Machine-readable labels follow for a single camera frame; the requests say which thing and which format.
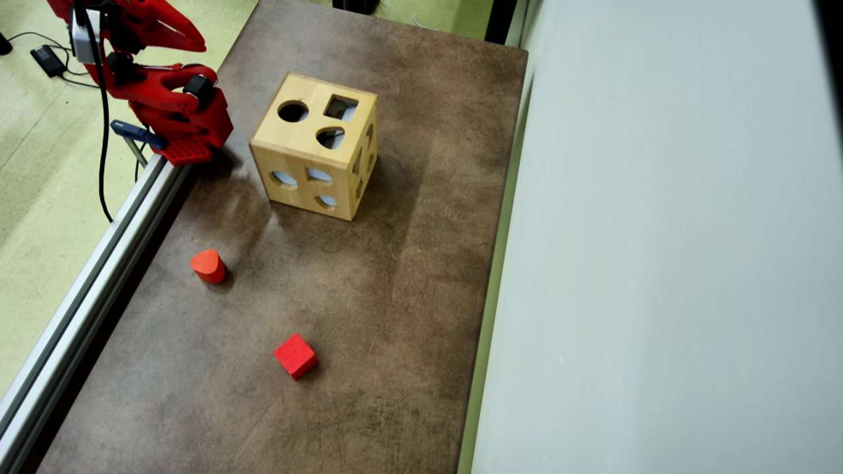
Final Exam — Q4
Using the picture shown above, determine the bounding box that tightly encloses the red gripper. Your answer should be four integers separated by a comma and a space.
102, 0, 207, 53

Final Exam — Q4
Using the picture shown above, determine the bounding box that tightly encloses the wooden shape sorter box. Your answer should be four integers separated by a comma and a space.
249, 72, 379, 221

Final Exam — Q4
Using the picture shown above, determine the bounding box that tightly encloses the blue table clamp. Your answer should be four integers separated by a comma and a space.
110, 120, 167, 169

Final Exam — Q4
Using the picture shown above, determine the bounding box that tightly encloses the black power adapter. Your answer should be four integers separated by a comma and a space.
30, 44, 67, 78

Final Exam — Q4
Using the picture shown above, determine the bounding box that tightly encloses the orange red rounded block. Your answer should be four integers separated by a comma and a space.
190, 249, 227, 285

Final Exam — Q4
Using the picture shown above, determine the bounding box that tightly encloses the red cube block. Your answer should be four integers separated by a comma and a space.
273, 333, 319, 381

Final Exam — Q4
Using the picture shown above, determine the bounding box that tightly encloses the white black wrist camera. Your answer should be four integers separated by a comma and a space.
71, 7, 103, 65

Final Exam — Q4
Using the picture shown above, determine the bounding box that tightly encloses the thin black adapter cable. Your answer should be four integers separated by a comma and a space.
7, 31, 99, 88

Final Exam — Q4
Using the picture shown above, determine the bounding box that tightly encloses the black camera usb cable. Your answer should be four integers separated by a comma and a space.
74, 0, 114, 223

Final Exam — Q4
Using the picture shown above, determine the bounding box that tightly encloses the aluminium profile rail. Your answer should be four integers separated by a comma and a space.
0, 155, 192, 474

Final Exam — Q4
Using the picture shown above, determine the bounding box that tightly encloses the dark vertical post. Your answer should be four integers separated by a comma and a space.
484, 0, 521, 45

